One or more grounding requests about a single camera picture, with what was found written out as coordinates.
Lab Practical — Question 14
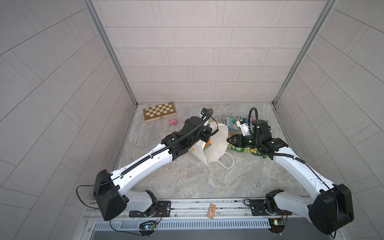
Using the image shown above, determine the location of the orange fruit candy bag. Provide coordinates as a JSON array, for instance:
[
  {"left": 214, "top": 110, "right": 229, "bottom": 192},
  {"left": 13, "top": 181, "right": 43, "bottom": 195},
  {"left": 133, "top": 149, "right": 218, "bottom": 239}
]
[{"left": 203, "top": 140, "right": 211, "bottom": 150}]

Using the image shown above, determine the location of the green spring tea candy bag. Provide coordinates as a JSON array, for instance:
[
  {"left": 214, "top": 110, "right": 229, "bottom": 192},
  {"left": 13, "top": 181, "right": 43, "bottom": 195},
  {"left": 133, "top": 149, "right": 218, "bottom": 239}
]
[{"left": 228, "top": 144, "right": 260, "bottom": 155}]

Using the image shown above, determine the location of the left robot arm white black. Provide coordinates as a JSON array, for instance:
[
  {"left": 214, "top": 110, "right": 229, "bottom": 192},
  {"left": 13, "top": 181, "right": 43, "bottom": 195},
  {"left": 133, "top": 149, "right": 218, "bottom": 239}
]
[{"left": 93, "top": 117, "right": 219, "bottom": 221}]

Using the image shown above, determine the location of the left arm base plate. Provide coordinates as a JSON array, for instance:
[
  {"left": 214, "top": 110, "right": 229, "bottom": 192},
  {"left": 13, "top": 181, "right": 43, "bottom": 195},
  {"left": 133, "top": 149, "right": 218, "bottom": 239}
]
[{"left": 129, "top": 201, "right": 172, "bottom": 218}]

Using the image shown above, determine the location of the black cable left base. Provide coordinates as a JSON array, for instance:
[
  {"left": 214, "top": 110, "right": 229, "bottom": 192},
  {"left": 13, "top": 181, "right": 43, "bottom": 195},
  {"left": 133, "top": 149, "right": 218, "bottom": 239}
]
[{"left": 108, "top": 218, "right": 142, "bottom": 237}]

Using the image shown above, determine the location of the wooden chessboard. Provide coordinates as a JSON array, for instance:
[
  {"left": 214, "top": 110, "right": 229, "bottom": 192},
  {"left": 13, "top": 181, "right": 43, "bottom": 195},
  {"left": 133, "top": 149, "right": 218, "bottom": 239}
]
[{"left": 143, "top": 103, "right": 177, "bottom": 123}]

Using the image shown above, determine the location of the white paper bag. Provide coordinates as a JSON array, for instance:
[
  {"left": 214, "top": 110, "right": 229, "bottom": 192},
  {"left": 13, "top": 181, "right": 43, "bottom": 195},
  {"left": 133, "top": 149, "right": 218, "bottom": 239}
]
[{"left": 189, "top": 123, "right": 235, "bottom": 169}]

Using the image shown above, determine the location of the left controller board with LED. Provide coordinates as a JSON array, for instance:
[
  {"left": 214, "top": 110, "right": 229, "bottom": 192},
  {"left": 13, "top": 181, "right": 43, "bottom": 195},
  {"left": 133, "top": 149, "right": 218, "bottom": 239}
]
[{"left": 139, "top": 221, "right": 157, "bottom": 237}]

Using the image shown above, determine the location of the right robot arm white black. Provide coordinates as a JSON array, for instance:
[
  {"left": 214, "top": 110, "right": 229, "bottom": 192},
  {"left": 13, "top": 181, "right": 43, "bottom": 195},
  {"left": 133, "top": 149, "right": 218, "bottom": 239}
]
[{"left": 227, "top": 119, "right": 355, "bottom": 235}]

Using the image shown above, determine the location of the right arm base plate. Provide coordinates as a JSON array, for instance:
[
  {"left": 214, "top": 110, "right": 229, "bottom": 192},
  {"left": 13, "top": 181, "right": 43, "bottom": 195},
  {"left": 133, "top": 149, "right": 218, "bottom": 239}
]
[{"left": 243, "top": 199, "right": 292, "bottom": 216}]

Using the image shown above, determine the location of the small pink pig toy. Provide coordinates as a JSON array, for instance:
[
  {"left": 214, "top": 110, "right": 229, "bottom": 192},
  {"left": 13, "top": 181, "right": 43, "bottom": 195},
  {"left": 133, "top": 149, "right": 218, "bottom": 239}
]
[{"left": 168, "top": 119, "right": 178, "bottom": 126}]

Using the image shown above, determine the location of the right controller board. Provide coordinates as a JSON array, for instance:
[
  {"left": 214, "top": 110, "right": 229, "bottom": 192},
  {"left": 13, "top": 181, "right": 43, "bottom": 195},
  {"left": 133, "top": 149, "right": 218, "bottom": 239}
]
[{"left": 268, "top": 218, "right": 286, "bottom": 235}]

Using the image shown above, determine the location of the aluminium front rail frame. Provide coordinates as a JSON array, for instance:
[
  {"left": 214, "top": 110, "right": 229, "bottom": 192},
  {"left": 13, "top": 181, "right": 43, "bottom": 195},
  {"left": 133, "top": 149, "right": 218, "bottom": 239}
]
[{"left": 83, "top": 196, "right": 335, "bottom": 222}]

